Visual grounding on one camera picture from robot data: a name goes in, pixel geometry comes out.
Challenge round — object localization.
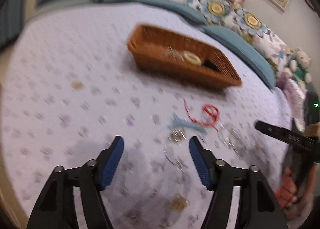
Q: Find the light blue hair clip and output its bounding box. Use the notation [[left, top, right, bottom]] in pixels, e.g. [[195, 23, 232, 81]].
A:
[[167, 113, 207, 135]]

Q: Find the square silver ring charm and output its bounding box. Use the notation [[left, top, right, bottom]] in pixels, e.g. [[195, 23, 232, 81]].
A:
[[169, 128, 186, 143]]

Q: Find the cream spiral hair tie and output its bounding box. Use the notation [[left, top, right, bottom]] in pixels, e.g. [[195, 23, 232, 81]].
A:
[[182, 51, 203, 66]]

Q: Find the lilac floral quilted bedspread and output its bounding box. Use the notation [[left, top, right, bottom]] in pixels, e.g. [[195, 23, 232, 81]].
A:
[[1, 4, 290, 228]]

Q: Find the teal pillow far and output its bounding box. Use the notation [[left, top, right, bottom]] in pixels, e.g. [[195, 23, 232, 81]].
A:
[[134, 0, 208, 25]]

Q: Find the person's right hand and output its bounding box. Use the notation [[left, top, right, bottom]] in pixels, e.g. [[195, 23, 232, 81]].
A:
[[274, 167, 318, 211]]

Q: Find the teal pillow near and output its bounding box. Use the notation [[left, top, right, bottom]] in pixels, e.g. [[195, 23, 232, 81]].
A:
[[202, 25, 276, 89]]

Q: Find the white teddy bear plush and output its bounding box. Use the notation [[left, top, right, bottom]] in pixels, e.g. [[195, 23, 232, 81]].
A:
[[289, 47, 312, 84]]

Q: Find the brown wicker basket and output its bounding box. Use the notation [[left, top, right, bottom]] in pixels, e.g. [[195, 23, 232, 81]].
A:
[[127, 24, 242, 90]]

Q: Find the floral patterned pillow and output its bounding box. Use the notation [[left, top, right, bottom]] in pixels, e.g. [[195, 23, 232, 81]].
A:
[[170, 0, 297, 76]]

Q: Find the black item in basket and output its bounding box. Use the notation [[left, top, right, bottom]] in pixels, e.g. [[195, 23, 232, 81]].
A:
[[202, 60, 220, 72]]

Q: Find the red braided cord bracelet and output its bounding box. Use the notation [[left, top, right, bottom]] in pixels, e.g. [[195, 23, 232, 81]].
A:
[[183, 98, 221, 132]]

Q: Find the crystal butterfly bracelet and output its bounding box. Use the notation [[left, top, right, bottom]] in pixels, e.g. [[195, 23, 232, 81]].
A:
[[217, 122, 249, 157]]

